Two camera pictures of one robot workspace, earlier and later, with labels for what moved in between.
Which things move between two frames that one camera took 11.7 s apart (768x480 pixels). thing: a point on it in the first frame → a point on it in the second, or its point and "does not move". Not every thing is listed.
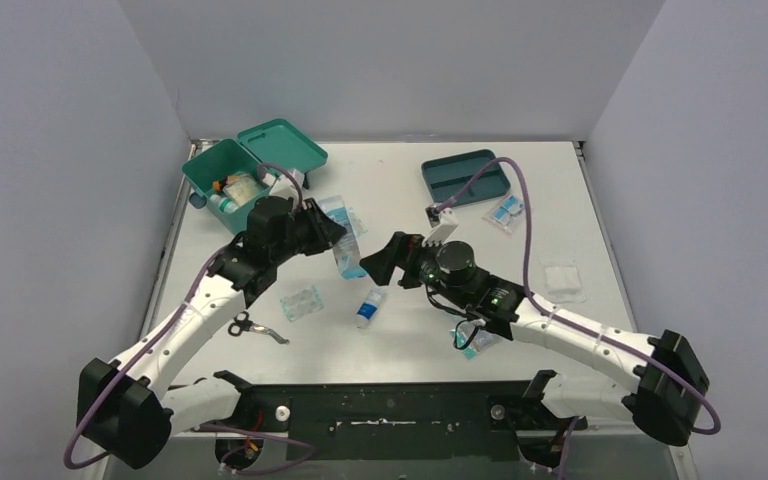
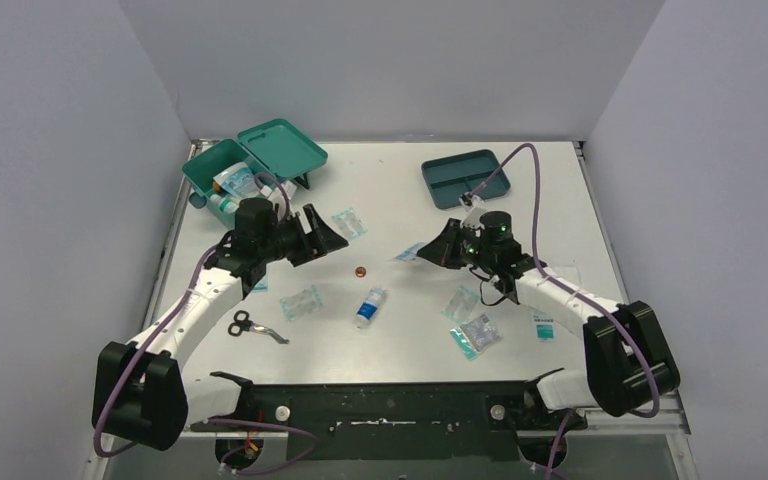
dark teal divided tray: [444, 178] does not move
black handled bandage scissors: [242, 324] does not move
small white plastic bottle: [226, 205] does not move
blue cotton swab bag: [347, 250] → [240, 180]
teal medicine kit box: [229, 175] does not move
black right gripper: [383, 263] → [444, 251]
